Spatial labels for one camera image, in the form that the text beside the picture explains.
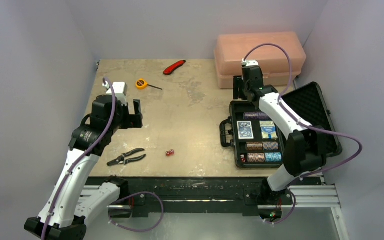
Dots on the black grey pliers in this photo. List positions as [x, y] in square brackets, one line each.
[125, 158]

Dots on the brown chip stack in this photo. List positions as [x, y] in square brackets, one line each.
[256, 157]
[254, 146]

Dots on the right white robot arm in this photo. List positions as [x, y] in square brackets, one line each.
[306, 146]

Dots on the black poker set case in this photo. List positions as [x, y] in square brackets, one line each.
[308, 102]

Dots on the brown chip stack upper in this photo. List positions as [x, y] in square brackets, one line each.
[254, 146]

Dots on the light blue chip stack upper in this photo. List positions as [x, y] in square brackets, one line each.
[270, 146]

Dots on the purple chip stack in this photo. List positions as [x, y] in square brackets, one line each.
[256, 116]

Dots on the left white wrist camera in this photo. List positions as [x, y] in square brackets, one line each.
[120, 90]

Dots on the red dice pair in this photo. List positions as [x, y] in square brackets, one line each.
[168, 153]

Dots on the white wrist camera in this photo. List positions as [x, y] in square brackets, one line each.
[120, 90]
[249, 63]

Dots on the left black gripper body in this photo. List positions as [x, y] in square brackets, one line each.
[124, 120]

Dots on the blue card deck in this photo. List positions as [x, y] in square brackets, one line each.
[245, 130]

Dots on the black table front rail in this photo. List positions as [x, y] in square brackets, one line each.
[143, 205]

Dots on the yellow tape measure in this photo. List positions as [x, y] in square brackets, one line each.
[141, 84]

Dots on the red dice in case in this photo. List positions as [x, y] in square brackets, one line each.
[243, 158]

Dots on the light blue chip stack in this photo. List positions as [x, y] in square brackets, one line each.
[270, 146]
[273, 157]

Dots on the light blue chip stack lower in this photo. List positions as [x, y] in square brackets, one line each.
[273, 157]

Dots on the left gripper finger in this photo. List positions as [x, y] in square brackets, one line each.
[137, 107]
[138, 121]

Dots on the pink plastic storage box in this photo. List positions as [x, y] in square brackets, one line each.
[230, 49]

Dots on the red utility knife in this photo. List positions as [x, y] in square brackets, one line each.
[170, 70]

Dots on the brown chip stack lower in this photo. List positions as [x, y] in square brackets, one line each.
[256, 157]

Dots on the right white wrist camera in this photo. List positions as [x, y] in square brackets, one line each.
[249, 63]

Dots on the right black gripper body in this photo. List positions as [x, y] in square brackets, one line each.
[240, 89]

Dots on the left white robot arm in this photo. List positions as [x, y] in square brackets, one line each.
[64, 217]

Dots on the texas holdem card box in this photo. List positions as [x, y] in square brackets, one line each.
[268, 130]

